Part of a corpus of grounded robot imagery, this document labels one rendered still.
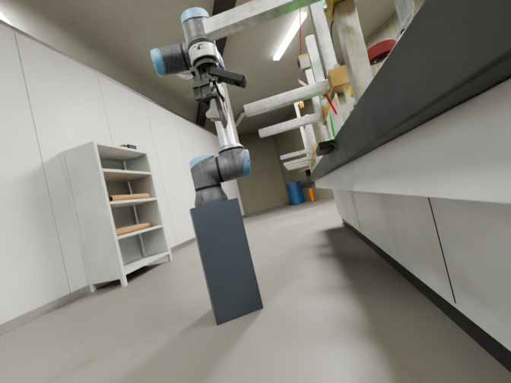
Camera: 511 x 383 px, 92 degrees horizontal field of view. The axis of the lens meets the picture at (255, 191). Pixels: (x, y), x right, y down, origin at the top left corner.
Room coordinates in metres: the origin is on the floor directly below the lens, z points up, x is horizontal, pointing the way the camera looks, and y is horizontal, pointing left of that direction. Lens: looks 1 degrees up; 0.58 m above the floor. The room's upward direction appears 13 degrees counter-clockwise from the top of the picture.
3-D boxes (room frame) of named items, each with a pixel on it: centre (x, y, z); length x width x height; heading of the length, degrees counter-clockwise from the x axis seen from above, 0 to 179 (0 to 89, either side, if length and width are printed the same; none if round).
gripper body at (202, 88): (0.78, 0.07, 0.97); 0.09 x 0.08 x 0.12; 79
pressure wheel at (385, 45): (0.68, -0.43, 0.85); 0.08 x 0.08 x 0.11
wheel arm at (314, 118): (0.97, -0.28, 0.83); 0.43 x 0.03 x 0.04; 79
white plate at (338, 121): (0.78, -0.29, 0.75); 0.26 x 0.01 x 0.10; 169
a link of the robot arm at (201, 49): (0.77, 0.06, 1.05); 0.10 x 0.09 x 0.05; 169
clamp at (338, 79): (0.72, -0.31, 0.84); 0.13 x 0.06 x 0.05; 169
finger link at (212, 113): (0.76, 0.07, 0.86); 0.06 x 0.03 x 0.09; 79
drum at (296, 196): (9.20, -1.43, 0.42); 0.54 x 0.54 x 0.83
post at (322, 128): (1.25, -0.41, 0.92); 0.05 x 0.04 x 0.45; 169
